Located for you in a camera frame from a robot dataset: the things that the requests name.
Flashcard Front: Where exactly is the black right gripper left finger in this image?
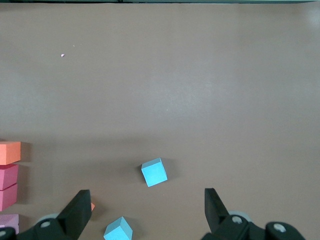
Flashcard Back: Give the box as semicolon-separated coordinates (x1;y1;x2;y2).
0;189;93;240

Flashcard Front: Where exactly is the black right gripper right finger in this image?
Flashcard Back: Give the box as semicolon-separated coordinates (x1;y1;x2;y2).
201;187;305;240

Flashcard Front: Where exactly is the dented pink foam cube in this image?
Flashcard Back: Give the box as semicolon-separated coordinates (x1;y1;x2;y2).
0;213;20;235

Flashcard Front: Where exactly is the red foam cube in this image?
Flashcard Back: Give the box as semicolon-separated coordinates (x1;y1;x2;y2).
0;183;19;212
0;164;20;190

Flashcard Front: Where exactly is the dented blue foam cube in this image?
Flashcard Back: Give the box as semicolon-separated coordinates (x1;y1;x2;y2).
103;216;134;240

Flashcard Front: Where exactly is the brown table cover sheet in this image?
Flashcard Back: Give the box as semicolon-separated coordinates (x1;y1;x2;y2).
0;1;320;240

